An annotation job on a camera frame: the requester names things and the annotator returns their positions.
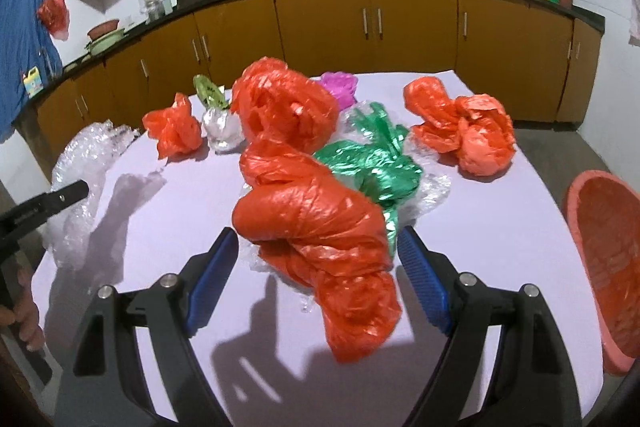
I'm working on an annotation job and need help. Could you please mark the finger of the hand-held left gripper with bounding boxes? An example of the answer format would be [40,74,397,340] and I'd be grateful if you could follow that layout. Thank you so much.
[0,179,90,239]

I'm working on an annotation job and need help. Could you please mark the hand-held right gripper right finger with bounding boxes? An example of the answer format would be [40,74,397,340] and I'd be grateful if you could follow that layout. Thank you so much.
[397,226,583,427]

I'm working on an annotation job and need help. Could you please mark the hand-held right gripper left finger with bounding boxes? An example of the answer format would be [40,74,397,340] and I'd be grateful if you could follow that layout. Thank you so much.
[55,227,240,427]

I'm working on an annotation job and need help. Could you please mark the clear bubble wrap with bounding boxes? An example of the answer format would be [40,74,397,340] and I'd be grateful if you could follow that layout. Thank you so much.
[42,121,168,270]

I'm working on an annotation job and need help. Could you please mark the long twisted red plastic bag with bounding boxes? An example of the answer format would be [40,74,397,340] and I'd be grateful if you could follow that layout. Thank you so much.
[232,133,403,364]

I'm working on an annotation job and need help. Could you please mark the clear plastic bag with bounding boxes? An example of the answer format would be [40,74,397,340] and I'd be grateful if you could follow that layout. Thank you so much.
[201,106,247,154]

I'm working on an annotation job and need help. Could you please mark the light green plastic bag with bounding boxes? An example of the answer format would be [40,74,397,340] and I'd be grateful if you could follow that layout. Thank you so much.
[193,74,231,110]

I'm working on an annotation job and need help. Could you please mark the red plastic basket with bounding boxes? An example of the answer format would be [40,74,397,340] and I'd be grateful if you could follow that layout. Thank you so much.
[565,170,640,376]

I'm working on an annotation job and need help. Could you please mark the person's left hand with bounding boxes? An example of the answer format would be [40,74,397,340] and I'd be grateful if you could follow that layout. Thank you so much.
[0,269,46,353]

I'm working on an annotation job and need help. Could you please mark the green foil bag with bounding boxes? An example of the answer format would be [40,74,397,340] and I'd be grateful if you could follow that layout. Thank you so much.
[312,102,425,258]

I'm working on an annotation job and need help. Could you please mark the small red plastic bag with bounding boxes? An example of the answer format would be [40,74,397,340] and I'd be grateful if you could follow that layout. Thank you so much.
[142,93,203,160]

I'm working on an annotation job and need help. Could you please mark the wide crumpled red plastic bag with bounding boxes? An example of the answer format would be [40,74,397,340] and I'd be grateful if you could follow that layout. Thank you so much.
[404,77,517,178]

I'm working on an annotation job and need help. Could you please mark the stacked bowls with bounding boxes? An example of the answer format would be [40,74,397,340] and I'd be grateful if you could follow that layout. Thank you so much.
[85,29,126,56]

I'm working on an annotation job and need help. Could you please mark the blue hanging cloth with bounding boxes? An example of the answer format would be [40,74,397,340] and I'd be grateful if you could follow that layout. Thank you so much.
[0,0,63,142]

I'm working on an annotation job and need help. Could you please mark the red bowl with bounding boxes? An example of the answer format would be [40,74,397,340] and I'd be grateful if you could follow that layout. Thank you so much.
[87,19,121,40]

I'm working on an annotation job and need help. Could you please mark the hanging red plastic bag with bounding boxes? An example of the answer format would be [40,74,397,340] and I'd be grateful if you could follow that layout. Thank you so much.
[37,0,70,38]

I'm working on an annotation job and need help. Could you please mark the large round red plastic bag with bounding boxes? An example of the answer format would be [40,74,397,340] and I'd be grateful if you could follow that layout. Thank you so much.
[230,58,341,152]

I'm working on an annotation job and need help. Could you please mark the magenta plastic bag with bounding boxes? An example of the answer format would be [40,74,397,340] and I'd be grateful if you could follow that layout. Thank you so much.
[319,72,360,110]

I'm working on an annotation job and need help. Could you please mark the clear bagged jar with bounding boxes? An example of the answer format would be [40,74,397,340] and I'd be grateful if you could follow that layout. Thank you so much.
[139,0,173,22]

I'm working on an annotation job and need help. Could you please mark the wooden base cabinets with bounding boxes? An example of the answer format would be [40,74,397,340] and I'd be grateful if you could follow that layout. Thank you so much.
[35,0,603,180]

